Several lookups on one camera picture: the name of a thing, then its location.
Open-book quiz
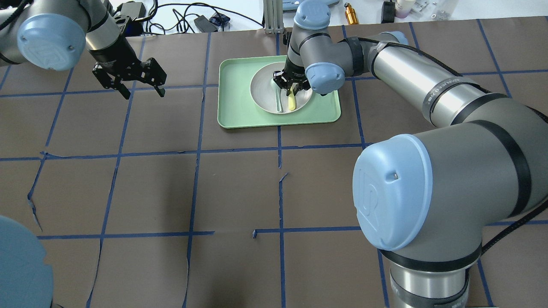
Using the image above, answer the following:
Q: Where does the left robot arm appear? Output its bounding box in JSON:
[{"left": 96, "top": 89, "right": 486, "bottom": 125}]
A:
[{"left": 0, "top": 0, "right": 167, "bottom": 99}]

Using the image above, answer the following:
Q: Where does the yellow plastic fork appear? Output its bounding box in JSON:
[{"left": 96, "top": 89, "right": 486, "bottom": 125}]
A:
[{"left": 287, "top": 83, "right": 298, "bottom": 111}]

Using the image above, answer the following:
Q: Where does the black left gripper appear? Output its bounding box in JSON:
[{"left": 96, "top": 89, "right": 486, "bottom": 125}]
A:
[{"left": 92, "top": 41, "right": 167, "bottom": 100}]

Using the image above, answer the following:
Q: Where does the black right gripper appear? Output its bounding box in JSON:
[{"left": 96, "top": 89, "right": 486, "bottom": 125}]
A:
[{"left": 273, "top": 60, "right": 311, "bottom": 93}]

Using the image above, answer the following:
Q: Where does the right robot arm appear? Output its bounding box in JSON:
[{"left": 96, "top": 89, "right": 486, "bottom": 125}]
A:
[{"left": 273, "top": 0, "right": 547, "bottom": 308}]

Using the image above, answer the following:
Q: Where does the brass cylinder fitting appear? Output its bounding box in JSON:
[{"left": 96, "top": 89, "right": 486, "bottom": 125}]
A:
[{"left": 344, "top": 3, "right": 360, "bottom": 25}]

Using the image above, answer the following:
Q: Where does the white round plate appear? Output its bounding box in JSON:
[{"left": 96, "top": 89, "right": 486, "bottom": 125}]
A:
[{"left": 250, "top": 61, "right": 314, "bottom": 115}]

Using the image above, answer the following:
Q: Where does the aluminium frame post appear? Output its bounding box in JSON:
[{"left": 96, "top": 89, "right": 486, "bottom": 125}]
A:
[{"left": 263, "top": 0, "right": 285, "bottom": 34}]

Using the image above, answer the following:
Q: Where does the pale green plastic spoon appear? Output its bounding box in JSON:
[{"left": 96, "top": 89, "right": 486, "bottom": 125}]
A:
[{"left": 272, "top": 83, "right": 283, "bottom": 113}]

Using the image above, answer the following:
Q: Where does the light green plastic tray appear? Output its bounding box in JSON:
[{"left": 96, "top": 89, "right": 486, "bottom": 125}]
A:
[{"left": 217, "top": 55, "right": 341, "bottom": 129}]

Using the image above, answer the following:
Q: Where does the black power adapter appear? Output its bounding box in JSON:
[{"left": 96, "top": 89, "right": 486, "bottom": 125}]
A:
[{"left": 194, "top": 15, "right": 218, "bottom": 33}]

